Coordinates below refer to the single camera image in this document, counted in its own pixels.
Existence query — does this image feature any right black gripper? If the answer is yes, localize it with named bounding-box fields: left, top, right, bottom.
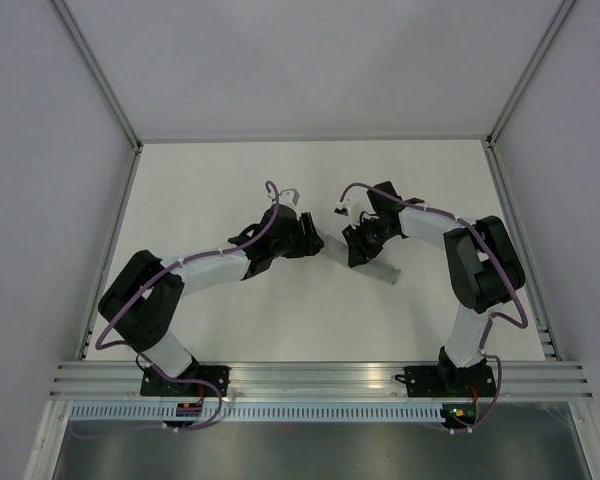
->
left=341, top=218, right=395, bottom=269

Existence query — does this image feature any grey cloth napkin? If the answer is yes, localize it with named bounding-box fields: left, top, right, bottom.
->
left=319, top=233, right=401, bottom=285

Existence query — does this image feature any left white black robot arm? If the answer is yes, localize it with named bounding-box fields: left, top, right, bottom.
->
left=98, top=206, right=324, bottom=396

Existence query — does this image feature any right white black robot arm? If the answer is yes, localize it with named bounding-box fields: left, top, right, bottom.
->
left=335, top=181, right=529, bottom=398

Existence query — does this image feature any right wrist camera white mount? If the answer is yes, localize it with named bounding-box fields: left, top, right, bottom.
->
left=334, top=198, right=367, bottom=227

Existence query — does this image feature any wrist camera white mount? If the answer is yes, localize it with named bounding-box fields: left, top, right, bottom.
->
left=334, top=198, right=367, bottom=227
left=279, top=188, right=300, bottom=209

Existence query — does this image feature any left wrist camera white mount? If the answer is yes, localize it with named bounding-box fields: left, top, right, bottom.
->
left=279, top=188, right=300, bottom=209

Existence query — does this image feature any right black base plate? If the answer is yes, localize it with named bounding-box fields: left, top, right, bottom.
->
left=394, top=363, right=496, bottom=398

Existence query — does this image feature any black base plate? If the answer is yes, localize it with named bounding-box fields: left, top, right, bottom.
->
left=394, top=363, right=496, bottom=398
left=140, top=364, right=231, bottom=397

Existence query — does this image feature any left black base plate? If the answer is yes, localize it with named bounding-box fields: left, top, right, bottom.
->
left=140, top=364, right=231, bottom=397

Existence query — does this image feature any aluminium mounting rail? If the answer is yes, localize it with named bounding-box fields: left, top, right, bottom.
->
left=48, top=361, right=593, bottom=403

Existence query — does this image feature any white slotted cable duct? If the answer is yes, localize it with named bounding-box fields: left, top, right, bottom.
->
left=70, top=400, right=444, bottom=423

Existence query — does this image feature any right aluminium frame post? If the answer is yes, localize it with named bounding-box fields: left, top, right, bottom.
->
left=484, top=0, right=579, bottom=148

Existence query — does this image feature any aluminium frame post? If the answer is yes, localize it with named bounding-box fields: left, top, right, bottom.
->
left=484, top=0, right=579, bottom=148
left=47, top=0, right=143, bottom=153

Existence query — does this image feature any left aluminium frame post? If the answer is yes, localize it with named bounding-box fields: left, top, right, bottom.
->
left=47, top=0, right=143, bottom=153

